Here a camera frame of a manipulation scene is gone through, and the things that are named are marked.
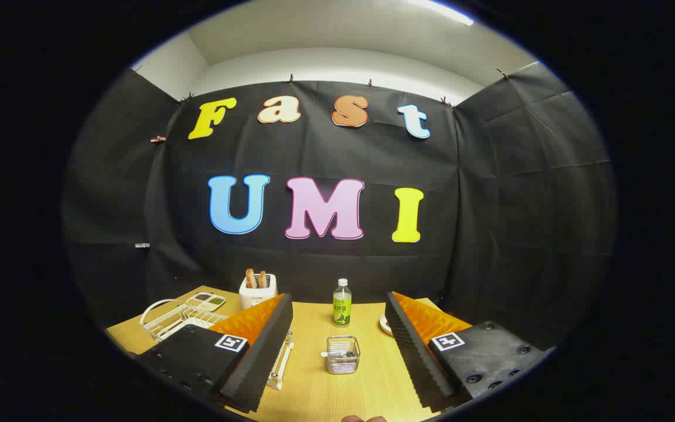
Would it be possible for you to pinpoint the metal wire basket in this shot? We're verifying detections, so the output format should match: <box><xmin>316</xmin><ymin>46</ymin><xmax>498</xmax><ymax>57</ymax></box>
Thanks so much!
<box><xmin>326</xmin><ymin>336</ymin><xmax>361</xmax><ymax>375</ymax></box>

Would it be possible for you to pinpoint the white wire dish rack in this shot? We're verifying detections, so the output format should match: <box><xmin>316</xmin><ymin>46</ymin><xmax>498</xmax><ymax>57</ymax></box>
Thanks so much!
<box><xmin>139</xmin><ymin>298</ymin><xmax>295</xmax><ymax>391</ymax></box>

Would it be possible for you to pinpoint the black backdrop cloth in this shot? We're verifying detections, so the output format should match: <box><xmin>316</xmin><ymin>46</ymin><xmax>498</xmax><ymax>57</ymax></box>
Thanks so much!
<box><xmin>62</xmin><ymin>62</ymin><xmax>616</xmax><ymax>352</ymax></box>

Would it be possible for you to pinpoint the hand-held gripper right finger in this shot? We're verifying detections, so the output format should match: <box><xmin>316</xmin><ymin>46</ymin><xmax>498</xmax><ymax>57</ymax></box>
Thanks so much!
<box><xmin>384</xmin><ymin>291</ymin><xmax>549</xmax><ymax>414</ymax></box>

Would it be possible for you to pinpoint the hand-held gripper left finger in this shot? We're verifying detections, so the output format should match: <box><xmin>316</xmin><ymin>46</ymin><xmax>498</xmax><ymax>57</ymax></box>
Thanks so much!
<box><xmin>136</xmin><ymin>293</ymin><xmax>294</xmax><ymax>414</ymax></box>

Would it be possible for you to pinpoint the white compartment seasoning tray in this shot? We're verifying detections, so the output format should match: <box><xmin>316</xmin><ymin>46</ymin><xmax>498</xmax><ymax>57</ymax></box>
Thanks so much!
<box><xmin>185</xmin><ymin>292</ymin><xmax>227</xmax><ymax>312</ymax></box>

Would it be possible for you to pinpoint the white toaster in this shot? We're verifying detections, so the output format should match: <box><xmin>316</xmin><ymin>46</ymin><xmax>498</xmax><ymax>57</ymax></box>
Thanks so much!
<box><xmin>239</xmin><ymin>274</ymin><xmax>278</xmax><ymax>309</ymax></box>

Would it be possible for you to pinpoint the green label drink bottle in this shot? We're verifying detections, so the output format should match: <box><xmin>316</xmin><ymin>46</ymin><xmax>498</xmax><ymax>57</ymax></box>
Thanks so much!
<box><xmin>332</xmin><ymin>278</ymin><xmax>353</xmax><ymax>327</ymax></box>

